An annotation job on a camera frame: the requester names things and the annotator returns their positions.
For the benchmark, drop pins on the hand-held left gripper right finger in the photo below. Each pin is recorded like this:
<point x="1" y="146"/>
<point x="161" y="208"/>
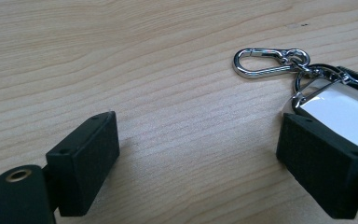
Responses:
<point x="320" y="168"/>

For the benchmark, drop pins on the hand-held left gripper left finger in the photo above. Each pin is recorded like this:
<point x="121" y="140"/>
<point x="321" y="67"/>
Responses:
<point x="80" y="165"/>

